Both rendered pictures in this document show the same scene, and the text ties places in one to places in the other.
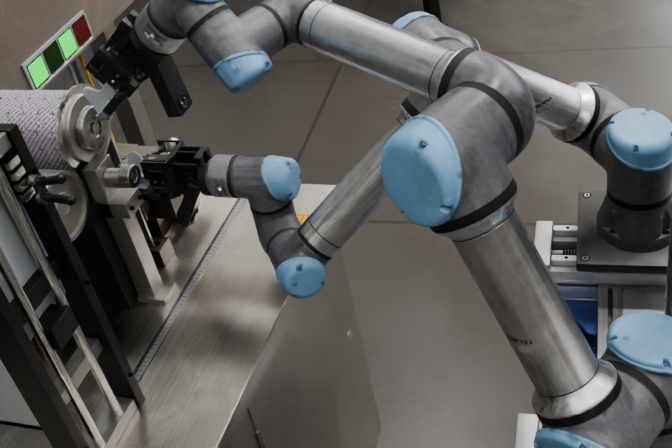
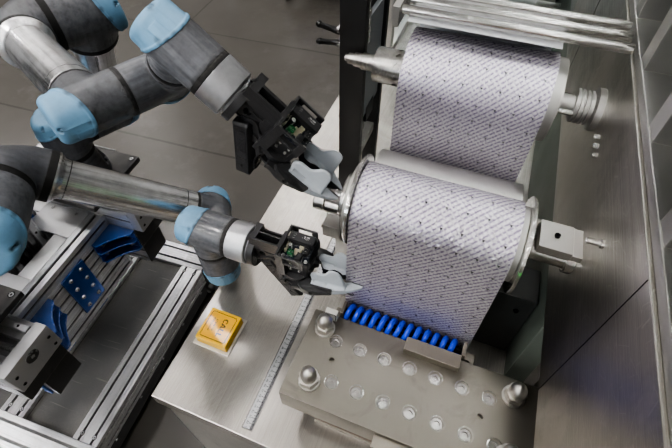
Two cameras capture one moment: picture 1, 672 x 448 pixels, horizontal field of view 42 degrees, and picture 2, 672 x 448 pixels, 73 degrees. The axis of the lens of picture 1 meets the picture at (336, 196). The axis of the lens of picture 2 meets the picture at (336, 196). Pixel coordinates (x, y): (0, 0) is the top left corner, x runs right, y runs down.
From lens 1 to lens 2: 1.81 m
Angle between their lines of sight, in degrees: 95
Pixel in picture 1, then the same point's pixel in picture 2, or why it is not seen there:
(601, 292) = (19, 310)
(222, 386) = (289, 198)
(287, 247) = (213, 199)
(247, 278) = (264, 284)
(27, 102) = (412, 177)
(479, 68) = (17, 5)
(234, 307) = not seen: hidden behind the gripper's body
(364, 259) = not seen: outside the picture
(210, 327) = not seen: hidden behind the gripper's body
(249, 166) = (215, 215)
